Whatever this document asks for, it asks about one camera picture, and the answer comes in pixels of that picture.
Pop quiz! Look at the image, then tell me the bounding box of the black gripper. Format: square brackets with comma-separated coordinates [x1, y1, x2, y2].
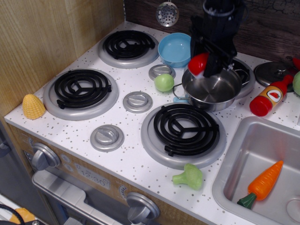
[190, 10, 241, 77]

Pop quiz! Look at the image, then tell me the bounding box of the red and white toy sushi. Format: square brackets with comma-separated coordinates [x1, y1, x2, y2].
[187, 52, 209, 78]

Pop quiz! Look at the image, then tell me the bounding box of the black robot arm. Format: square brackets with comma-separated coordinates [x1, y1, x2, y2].
[190, 0, 248, 77]

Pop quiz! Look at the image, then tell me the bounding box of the light blue toy bowl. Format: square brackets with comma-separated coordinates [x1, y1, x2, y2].
[158, 33, 191, 68]

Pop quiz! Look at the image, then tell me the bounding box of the small steel pot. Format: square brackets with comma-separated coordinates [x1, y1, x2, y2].
[172, 68, 242, 112]

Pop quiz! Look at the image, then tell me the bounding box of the light green toy ball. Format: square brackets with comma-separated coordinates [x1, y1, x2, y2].
[154, 74, 174, 92]

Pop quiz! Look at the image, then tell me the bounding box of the silver stovetop knob back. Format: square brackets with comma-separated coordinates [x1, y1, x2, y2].
[148, 64, 176, 81]

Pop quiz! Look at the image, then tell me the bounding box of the silver stovetop knob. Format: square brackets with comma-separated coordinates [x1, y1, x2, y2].
[148, 64, 176, 81]
[123, 91, 153, 113]
[90, 125, 125, 152]

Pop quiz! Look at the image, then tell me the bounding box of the hanging round metal strainer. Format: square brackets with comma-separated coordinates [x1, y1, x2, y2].
[156, 0, 179, 27]

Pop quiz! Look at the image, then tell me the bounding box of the steel pot lid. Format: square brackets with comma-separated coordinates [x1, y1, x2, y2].
[254, 62, 298, 87]

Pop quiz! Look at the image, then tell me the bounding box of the red toy ketchup bottle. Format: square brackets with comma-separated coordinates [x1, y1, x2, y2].
[249, 75, 293, 117]

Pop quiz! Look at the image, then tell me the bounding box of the back left black burner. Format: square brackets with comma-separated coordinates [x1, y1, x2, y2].
[98, 30, 159, 69]

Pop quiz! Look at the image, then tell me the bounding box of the silver stovetop knob middle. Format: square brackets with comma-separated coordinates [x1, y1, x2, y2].
[123, 91, 153, 113]

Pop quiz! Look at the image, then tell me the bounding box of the front right black burner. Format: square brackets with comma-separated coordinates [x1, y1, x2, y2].
[141, 104, 226, 170]

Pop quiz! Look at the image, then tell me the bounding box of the red toy pepper right edge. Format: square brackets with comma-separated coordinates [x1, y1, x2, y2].
[292, 57, 300, 71]

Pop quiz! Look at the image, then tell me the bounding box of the green toy vegetable right edge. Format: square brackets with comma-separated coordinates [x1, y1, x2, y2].
[292, 72, 300, 96]

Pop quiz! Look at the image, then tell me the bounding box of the silver toy sink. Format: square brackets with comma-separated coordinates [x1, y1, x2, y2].
[212, 117, 300, 225]

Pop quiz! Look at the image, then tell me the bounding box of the green toy broccoli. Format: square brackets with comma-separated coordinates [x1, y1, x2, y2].
[172, 164, 203, 190]

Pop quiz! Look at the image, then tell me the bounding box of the silver stovetop knob front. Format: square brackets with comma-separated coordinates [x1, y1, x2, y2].
[90, 125, 125, 152]

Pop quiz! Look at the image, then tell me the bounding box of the front left black burner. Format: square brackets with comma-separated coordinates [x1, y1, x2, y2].
[43, 69, 119, 121]

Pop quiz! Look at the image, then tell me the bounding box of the orange toy carrot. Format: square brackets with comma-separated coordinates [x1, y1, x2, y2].
[237, 160, 284, 209]

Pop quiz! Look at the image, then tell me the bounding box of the silver oven knob right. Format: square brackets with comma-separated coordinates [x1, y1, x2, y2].
[127, 192, 160, 225]

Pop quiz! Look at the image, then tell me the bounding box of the silver oven knob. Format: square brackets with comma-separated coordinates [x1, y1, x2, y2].
[127, 192, 160, 225]
[32, 142, 61, 171]

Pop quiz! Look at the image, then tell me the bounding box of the yellow toy corn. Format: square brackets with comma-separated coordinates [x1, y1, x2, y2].
[22, 94, 46, 120]

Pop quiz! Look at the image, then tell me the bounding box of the silver oven knob left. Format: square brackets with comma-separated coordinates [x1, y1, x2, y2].
[32, 142, 61, 171]

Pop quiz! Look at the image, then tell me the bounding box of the orange toy bottom left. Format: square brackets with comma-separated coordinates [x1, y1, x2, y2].
[9, 208, 36, 224]

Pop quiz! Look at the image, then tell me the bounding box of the silver oven door handle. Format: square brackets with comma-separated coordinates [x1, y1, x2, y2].
[32, 171, 120, 225]

